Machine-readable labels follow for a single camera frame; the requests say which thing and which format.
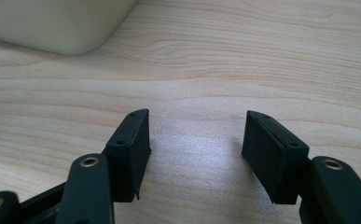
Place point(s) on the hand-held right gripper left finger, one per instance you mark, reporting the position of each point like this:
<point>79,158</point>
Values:
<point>128,155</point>

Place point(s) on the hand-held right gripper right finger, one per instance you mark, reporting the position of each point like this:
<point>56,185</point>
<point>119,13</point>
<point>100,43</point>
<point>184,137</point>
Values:
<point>271,155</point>

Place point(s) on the cream plastic container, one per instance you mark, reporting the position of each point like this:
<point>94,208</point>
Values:
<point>57,21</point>

